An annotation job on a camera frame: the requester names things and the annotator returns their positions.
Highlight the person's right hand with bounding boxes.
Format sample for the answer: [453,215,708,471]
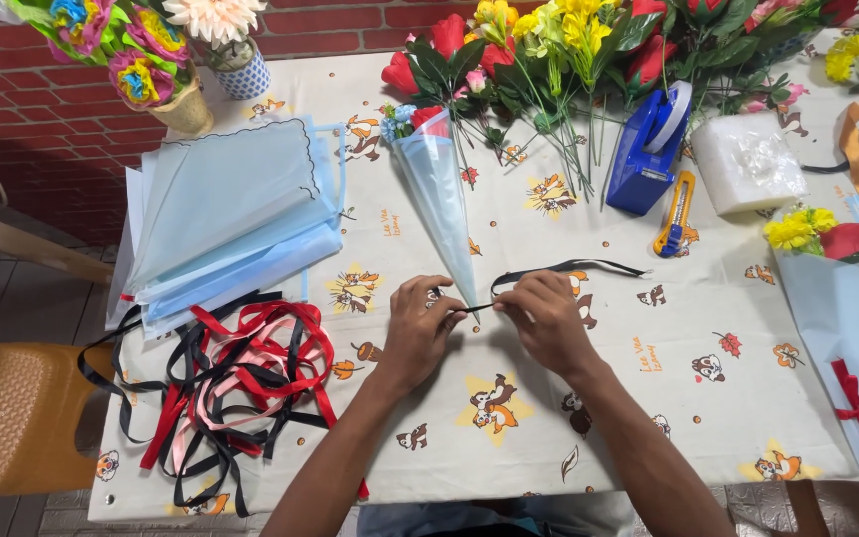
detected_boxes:
[492,270,599,381]

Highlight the person's left hand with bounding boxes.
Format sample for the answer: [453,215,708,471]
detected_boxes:
[376,274,469,389]

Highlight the black ribbon strip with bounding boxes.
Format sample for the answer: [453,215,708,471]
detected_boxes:
[453,258,650,316]

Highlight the cartoon print tablecloth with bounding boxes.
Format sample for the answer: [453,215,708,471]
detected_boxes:
[88,30,859,523]

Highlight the light blue cone bouquet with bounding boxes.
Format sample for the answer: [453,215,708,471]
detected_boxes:
[379,103,483,323]

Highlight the yellow utility knife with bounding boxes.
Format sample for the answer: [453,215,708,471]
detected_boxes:
[653,171,696,259]

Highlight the blue tape dispenser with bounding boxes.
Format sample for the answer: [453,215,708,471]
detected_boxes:
[605,81,693,217]

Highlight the pile of red black ribbons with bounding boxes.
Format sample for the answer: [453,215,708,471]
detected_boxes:
[76,291,371,519]

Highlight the person's blue trousers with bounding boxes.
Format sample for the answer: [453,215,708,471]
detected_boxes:
[355,491,639,537]

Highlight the stack of blue wrapping sheets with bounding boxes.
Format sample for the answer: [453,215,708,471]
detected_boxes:
[105,115,347,340]

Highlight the stack of clear plastic bags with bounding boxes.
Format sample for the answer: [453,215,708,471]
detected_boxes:
[690,110,811,217]

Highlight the heap of artificial flowers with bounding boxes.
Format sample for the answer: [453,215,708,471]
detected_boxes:
[380,0,859,204]

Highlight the yellow flower bouquet red ribbon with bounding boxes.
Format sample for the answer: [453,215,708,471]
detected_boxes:
[763,207,859,514]

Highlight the blue patterned white vase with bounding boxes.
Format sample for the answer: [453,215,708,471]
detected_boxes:
[204,36,271,101]

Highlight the black ribbon piece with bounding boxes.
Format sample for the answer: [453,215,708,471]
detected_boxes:
[801,133,859,176]

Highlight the cream artificial dahlia flower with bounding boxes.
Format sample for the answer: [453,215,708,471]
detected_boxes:
[163,0,268,50]

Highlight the colourful paper flower bouquet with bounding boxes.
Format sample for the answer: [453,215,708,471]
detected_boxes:
[0,0,216,137]

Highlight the wooden bench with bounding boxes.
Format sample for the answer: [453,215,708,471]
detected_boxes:
[0,142,114,286]

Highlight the orange plastic chair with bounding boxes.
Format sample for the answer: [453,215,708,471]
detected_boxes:
[0,342,116,498]

